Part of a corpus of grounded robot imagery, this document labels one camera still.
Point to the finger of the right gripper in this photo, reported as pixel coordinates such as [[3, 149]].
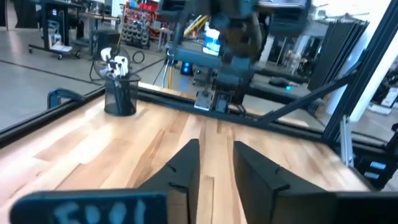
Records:
[[245, 12], [202, 9]]

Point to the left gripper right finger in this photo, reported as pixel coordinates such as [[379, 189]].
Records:
[[261, 193]]

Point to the silver aluminium extrusion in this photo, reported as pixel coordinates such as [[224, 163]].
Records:
[[346, 143]]

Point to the wooden workbench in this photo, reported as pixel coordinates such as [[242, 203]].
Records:
[[99, 17]]

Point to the white paper stack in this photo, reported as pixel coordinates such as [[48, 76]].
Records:
[[60, 48]]

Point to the black computer mouse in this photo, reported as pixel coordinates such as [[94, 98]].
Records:
[[280, 82]]

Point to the black mesh cup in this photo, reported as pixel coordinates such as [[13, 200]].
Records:
[[121, 99]]

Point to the black cabinet box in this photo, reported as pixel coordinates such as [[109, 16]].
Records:
[[107, 39]]

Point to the shelf with red bins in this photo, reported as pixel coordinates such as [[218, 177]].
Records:
[[140, 28]]

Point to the black folding panel stack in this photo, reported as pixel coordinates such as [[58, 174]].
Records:
[[339, 53]]

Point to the computer with blue light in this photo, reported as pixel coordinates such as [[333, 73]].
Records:
[[186, 68]]

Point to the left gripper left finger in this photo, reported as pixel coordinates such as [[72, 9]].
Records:
[[186, 168]]

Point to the blue black table clamp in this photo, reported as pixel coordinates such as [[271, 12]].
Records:
[[60, 93]]

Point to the black rolling desk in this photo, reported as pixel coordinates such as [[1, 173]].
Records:
[[46, 18]]

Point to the black box blue labels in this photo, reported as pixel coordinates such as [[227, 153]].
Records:
[[376, 171]]

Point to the silver mounting plate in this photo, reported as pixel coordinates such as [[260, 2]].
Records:
[[203, 101]]

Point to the yellow plastic item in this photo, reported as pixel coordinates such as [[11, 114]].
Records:
[[196, 25]]

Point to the white blue wipes canister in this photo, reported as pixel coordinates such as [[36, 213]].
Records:
[[211, 43]]

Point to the black pole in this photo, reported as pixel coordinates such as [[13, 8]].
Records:
[[178, 32]]

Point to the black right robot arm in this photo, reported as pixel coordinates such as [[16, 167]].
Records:
[[236, 77]]

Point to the black aluminium table frame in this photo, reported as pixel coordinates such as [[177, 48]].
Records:
[[174, 99]]

